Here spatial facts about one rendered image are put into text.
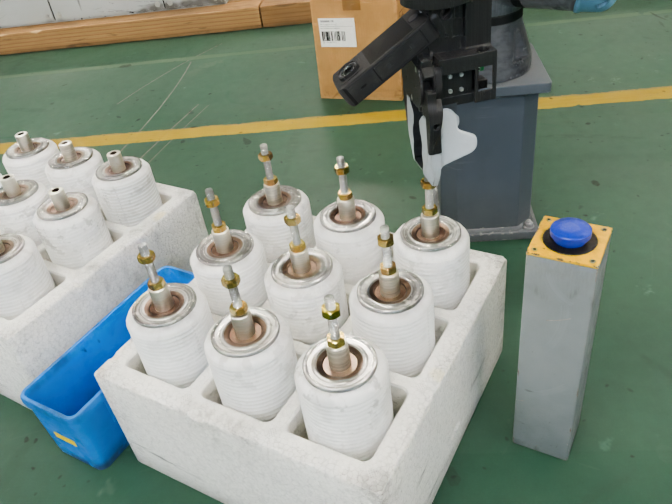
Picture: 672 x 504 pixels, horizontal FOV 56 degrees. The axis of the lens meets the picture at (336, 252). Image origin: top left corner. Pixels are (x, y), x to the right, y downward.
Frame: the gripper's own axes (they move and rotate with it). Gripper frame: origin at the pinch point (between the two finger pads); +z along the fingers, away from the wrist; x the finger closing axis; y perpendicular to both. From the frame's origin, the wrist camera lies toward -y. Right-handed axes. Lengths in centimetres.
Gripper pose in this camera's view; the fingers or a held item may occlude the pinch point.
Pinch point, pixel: (423, 168)
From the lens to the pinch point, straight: 74.8
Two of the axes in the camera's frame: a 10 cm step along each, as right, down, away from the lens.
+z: 1.2, 7.9, 6.0
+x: -1.9, -5.7, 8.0
